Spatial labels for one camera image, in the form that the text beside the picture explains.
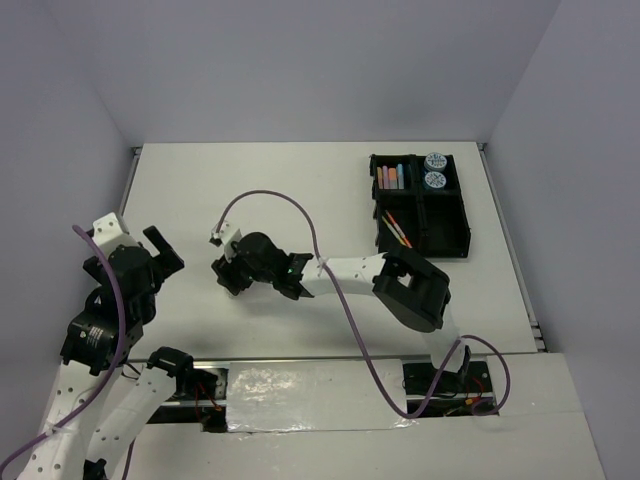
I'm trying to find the yellow thin pen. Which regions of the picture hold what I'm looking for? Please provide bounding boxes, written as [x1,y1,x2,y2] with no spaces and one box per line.
[381,217,408,247]

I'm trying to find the orange thin pen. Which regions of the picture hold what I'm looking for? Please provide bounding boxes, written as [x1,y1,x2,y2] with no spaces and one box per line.
[385,211,412,248]

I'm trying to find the purple cap highlighter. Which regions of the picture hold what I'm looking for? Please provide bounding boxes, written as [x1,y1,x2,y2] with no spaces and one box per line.
[382,166,390,190]

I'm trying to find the orange cap highlighter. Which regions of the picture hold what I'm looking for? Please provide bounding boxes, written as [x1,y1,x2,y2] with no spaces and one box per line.
[388,168,398,190]

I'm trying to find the blue cap highlighter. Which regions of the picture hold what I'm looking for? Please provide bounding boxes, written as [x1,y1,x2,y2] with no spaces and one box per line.
[396,164,405,190]

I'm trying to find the blue paint jar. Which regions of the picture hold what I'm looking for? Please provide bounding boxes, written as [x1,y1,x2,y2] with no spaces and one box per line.
[423,171,447,191]
[423,152,448,173]

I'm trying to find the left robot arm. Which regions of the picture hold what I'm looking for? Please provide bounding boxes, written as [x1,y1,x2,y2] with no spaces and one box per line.
[19,215,196,479]

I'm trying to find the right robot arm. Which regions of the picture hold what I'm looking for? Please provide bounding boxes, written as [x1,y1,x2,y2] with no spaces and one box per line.
[210,227,470,391]

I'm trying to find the black four-compartment organizer tray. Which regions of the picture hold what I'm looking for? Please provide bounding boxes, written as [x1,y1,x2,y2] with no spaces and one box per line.
[369,154,471,259]

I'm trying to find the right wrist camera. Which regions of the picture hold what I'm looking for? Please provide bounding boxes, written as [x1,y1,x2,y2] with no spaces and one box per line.
[209,220,242,262]

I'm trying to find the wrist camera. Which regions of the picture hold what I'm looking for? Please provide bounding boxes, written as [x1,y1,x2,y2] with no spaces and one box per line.
[209,220,242,262]
[91,212,137,257]

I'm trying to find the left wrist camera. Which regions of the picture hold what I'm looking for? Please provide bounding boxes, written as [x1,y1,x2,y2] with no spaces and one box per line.
[91,212,137,257]

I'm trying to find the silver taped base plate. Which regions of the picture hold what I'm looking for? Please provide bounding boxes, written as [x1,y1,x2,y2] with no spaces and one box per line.
[226,360,412,433]

